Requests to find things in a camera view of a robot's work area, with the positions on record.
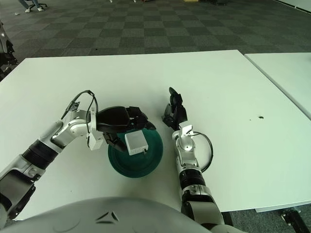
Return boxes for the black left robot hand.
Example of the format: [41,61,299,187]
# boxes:
[96,105,156,154]

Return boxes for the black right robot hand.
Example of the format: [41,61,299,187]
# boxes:
[160,86,189,131]

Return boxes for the white charger with prongs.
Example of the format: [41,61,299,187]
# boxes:
[124,131,149,156]

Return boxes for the green round plate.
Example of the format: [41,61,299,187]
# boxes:
[107,127,164,180]

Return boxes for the silver robot torso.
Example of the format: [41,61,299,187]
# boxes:
[0,196,209,233]

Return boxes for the silver black standby robot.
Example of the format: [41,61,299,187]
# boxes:
[0,20,19,76]

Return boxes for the black office chair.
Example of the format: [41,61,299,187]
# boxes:
[24,0,47,9]

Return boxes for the seated person legs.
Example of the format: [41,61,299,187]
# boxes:
[19,0,43,13]

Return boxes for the black table foot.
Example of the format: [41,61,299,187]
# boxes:
[280,208,304,229]

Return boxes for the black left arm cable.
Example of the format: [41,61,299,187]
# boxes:
[60,90,98,133]

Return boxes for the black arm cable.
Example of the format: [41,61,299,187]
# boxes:
[191,131,213,173]
[60,90,98,133]

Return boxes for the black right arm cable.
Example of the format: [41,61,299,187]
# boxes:
[191,131,213,173]

